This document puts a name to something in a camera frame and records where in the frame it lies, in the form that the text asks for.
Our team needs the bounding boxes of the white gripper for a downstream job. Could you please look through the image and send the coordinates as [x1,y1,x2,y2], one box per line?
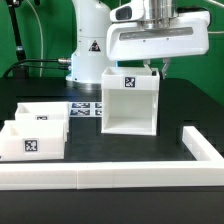
[106,7,211,79]

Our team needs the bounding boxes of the white drawer cabinet frame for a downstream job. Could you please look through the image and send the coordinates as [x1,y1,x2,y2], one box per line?
[101,67,160,136]

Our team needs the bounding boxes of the white front drawer box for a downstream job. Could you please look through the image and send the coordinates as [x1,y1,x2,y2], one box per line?
[0,120,67,162]

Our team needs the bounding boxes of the white drawer box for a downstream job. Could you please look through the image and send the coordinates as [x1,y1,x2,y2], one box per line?
[0,120,67,162]
[15,102,69,121]

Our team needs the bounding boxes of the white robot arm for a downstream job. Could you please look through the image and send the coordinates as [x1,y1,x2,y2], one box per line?
[66,0,211,89]

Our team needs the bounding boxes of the white rear drawer box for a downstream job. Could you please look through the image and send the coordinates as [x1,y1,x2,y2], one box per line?
[15,102,69,121]

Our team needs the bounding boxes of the white marker tag plate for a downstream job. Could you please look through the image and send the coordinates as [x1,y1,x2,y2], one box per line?
[70,102,102,117]

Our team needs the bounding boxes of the white L-shaped boundary fence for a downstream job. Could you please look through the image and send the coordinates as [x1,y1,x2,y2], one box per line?
[0,126,224,190]

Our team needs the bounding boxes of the black cables at base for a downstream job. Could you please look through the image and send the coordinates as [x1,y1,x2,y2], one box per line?
[2,57,73,79]

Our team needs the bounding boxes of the black camera stand pole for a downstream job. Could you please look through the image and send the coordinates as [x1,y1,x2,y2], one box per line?
[3,0,29,79]

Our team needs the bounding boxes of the grey hanging cable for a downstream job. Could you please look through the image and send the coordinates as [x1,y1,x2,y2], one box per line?
[25,0,45,78]

